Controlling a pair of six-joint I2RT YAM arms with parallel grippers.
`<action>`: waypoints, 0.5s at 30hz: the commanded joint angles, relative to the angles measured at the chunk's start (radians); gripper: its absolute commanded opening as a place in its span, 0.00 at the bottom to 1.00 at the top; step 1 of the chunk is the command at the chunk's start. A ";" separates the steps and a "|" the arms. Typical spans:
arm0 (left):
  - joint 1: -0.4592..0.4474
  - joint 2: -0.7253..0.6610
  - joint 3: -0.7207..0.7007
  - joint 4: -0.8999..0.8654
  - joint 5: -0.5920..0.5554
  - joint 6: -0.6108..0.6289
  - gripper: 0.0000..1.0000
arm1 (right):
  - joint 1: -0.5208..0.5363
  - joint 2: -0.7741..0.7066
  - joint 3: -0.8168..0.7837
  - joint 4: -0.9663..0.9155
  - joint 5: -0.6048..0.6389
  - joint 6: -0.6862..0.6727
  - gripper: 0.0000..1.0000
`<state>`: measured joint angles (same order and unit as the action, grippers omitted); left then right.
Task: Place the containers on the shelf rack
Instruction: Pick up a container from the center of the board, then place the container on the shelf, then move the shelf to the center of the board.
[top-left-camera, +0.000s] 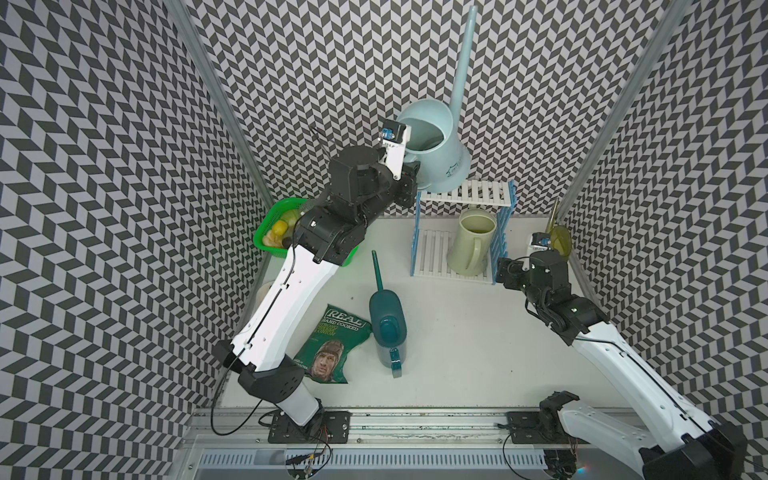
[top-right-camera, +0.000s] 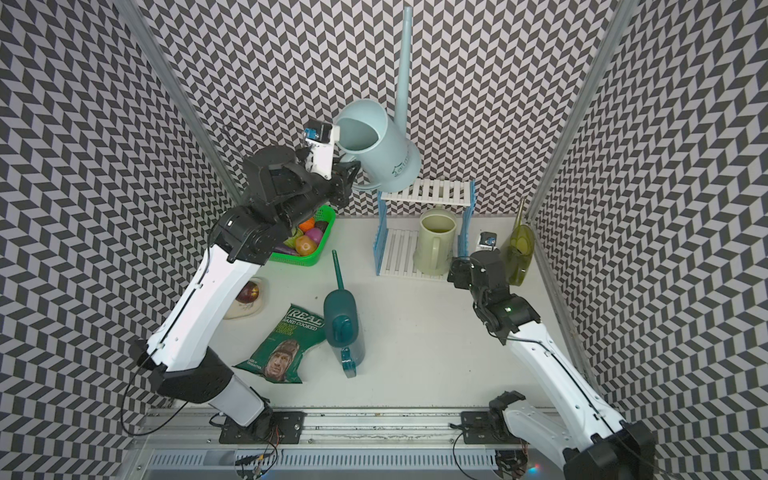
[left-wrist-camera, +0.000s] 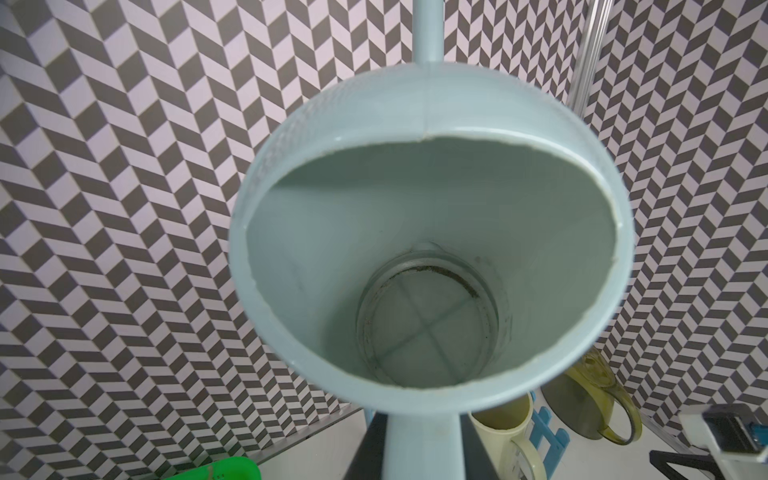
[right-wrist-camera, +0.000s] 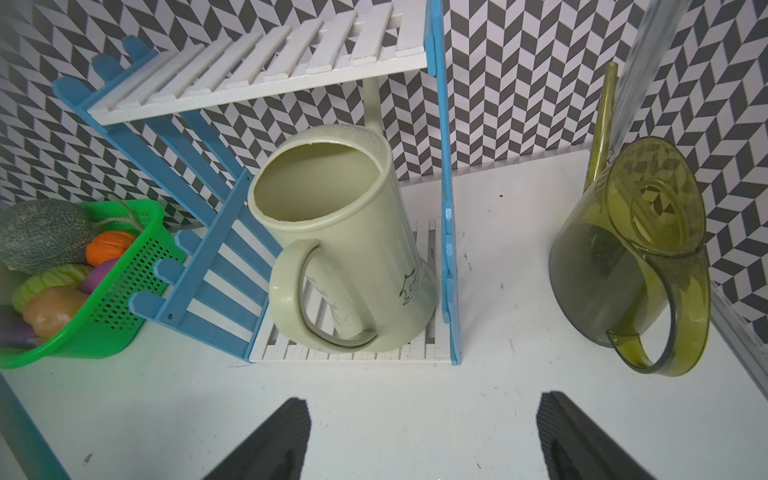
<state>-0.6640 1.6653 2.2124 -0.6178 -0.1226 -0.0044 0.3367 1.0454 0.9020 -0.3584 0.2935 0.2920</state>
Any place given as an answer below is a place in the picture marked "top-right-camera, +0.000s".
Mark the red apple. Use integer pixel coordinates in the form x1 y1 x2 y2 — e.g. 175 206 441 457
236 281 260 304

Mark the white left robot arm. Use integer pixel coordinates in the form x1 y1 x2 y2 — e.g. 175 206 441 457
129 146 361 442

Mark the blue and white slatted shelf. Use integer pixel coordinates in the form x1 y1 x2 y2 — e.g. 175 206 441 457
373 178 477 283

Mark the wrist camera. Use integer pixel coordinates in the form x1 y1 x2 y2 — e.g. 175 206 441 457
477 231 498 251
304 119 337 180

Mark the metal base rail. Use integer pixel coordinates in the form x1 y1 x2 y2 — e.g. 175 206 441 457
117 408 563 479

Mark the green plastic basket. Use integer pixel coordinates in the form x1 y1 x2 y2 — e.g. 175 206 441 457
270 205 336 267

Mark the magenta toy fruit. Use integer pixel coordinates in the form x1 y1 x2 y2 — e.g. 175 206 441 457
305 227 324 245

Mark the orange toy fruit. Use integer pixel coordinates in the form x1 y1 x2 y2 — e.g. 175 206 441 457
298 218 315 233

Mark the dark teal watering can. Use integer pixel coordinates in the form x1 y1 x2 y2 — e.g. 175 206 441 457
323 250 366 378

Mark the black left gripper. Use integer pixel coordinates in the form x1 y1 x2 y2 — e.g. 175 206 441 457
273 156 358 231

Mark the purple eggplant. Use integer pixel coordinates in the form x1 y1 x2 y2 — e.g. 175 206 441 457
273 244 300 257

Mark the olive transparent watering can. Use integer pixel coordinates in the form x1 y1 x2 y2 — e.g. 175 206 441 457
502 200 535 286

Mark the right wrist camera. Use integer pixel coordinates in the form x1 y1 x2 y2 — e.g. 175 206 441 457
477 231 498 251

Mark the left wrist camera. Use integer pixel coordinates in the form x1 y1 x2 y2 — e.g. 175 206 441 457
304 119 337 180

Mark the white dish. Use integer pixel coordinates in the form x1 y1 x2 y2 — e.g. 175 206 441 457
224 277 269 320

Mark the green chips bag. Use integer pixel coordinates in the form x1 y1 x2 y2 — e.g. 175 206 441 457
235 304 326 384

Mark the light blue watering can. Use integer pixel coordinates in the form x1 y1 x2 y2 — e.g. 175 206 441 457
334 6 421 193

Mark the pale green watering can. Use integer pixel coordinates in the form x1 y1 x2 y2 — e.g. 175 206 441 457
413 208 458 276

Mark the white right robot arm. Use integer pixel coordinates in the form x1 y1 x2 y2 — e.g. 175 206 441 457
448 250 656 479

